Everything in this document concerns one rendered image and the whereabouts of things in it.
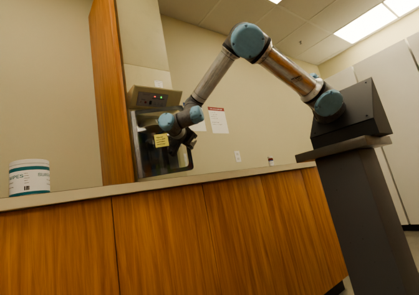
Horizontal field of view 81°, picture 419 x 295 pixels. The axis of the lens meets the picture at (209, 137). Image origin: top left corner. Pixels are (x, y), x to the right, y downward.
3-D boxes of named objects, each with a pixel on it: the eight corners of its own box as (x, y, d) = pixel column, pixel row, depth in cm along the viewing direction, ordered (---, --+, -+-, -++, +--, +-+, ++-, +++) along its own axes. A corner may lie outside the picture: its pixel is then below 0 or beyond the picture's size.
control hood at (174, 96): (128, 108, 145) (126, 92, 147) (176, 111, 165) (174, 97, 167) (135, 100, 136) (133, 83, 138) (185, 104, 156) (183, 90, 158)
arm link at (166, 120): (175, 123, 104) (157, 130, 105) (185, 133, 114) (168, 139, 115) (172, 108, 107) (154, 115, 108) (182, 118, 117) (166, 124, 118)
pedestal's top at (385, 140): (392, 143, 116) (389, 135, 117) (367, 145, 96) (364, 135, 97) (327, 159, 140) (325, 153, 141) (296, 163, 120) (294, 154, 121)
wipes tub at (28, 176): (9, 204, 96) (9, 166, 100) (48, 199, 104) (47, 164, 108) (8, 201, 87) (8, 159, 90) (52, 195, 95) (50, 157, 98)
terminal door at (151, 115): (139, 178, 135) (131, 111, 145) (194, 169, 142) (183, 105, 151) (139, 178, 134) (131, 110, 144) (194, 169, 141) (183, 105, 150)
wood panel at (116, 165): (103, 198, 159) (88, 17, 192) (108, 198, 161) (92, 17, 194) (129, 188, 122) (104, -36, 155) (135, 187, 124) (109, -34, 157)
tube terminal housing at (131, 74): (123, 194, 153) (111, 82, 171) (169, 187, 172) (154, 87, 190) (138, 188, 134) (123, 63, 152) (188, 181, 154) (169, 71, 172)
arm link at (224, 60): (237, 14, 107) (178, 102, 125) (240, 15, 97) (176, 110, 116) (258, 31, 110) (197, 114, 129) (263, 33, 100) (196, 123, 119)
